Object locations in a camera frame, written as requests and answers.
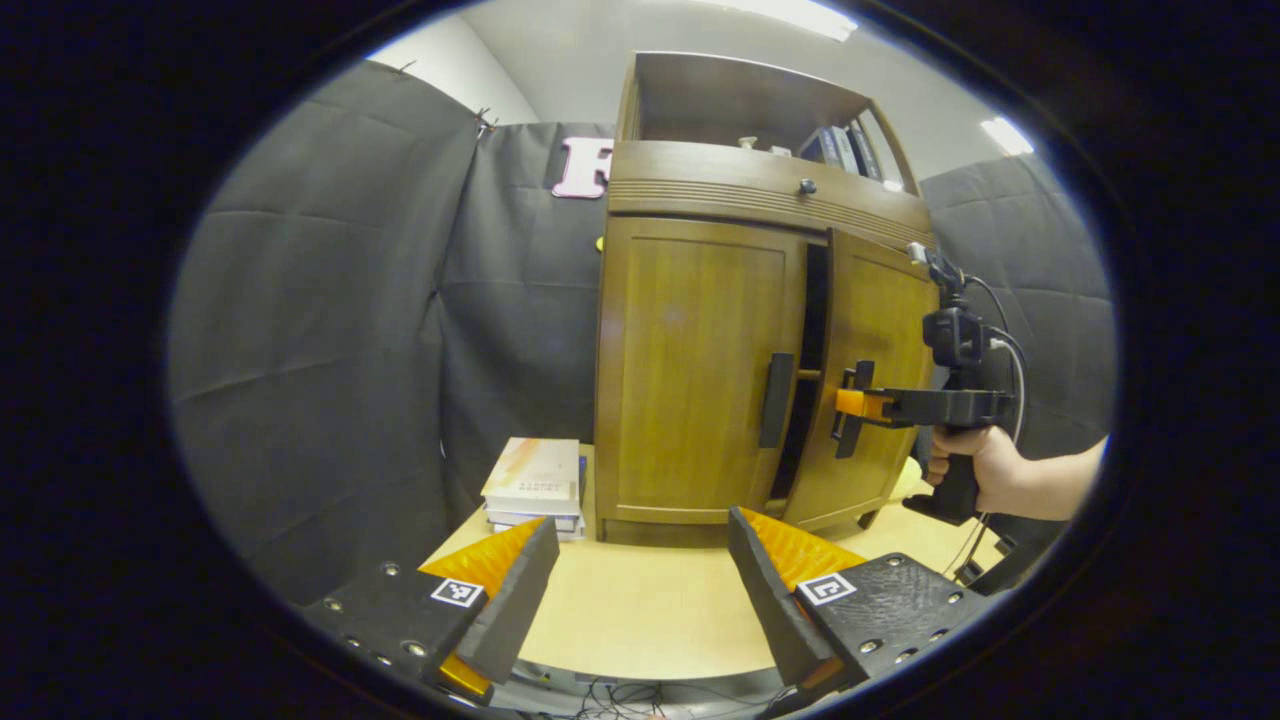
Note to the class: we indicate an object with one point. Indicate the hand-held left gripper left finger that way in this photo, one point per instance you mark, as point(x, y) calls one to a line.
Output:
point(520, 600)

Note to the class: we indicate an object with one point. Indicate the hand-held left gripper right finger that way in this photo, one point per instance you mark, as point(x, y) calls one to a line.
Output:
point(770, 600)

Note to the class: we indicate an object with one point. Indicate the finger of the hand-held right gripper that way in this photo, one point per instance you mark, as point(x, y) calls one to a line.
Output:
point(860, 404)

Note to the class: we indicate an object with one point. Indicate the wooden cabinet door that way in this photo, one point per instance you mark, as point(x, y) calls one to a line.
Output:
point(690, 370)
point(890, 320)

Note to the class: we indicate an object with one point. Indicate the wooden double-door shoe cabinet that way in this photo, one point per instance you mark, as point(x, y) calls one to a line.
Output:
point(740, 95)

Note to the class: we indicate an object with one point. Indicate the wooden cabinet drawer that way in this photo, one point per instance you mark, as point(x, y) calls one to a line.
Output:
point(700, 175)

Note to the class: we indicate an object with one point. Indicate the pale yellow object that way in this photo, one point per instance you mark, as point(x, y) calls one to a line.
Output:
point(905, 482)

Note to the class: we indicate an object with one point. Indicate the pale cover book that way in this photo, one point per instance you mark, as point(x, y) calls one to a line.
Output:
point(535, 470)

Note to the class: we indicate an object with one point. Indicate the small black object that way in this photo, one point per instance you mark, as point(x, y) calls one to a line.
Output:
point(1002, 546)

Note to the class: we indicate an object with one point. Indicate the black book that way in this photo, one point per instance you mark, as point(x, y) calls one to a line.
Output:
point(866, 152)

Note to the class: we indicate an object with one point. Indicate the grey spine book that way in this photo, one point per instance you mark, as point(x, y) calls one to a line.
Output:
point(842, 150)

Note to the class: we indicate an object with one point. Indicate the small ceiling light panel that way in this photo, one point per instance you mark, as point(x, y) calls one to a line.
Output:
point(1005, 135)

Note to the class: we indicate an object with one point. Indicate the large ceiling light panel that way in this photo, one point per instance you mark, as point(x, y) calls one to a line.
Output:
point(800, 15)

